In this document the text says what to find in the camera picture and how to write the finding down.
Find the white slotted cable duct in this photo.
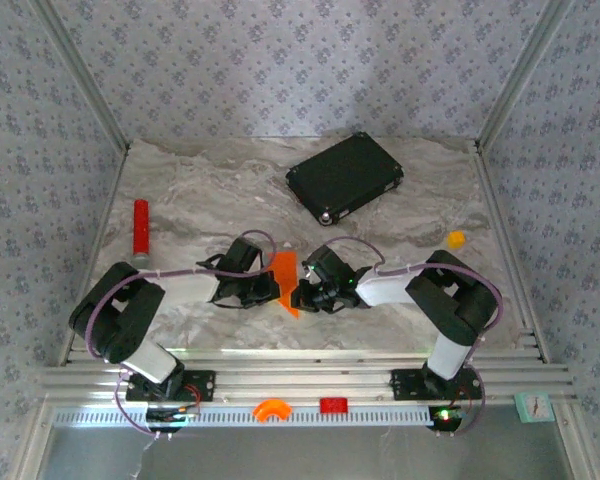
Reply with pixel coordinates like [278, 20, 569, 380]
[53, 405, 436, 429]

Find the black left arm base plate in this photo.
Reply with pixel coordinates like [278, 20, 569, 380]
[123, 369, 217, 404]

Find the red glitter cylinder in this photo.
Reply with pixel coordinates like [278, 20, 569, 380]
[131, 199, 152, 270]

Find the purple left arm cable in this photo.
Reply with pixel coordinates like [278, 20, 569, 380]
[83, 229, 278, 441]

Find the teal square clock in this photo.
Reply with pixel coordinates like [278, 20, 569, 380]
[513, 391, 555, 425]

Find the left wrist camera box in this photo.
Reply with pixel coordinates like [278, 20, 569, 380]
[222, 237, 266, 275]

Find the aluminium side rail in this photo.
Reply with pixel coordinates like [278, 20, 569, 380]
[472, 142, 551, 364]
[57, 144, 132, 366]

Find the aluminium frame post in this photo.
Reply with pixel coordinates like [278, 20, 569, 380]
[29, 0, 132, 155]
[473, 0, 575, 151]

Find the orange curved plastic piece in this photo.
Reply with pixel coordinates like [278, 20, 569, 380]
[252, 398, 294, 424]

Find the black hard case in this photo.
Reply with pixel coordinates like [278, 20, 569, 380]
[285, 131, 405, 227]

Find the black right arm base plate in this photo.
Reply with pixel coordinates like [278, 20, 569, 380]
[389, 368, 484, 402]

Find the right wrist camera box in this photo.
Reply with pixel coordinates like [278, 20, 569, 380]
[302, 244, 359, 289]

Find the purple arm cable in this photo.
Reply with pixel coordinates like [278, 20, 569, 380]
[83, 229, 278, 441]
[319, 236, 505, 439]

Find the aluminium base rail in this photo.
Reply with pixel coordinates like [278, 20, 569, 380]
[34, 347, 579, 407]

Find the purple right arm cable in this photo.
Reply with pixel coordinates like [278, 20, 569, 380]
[319, 236, 505, 439]

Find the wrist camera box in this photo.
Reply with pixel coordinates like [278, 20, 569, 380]
[302, 244, 359, 289]
[222, 237, 266, 275]

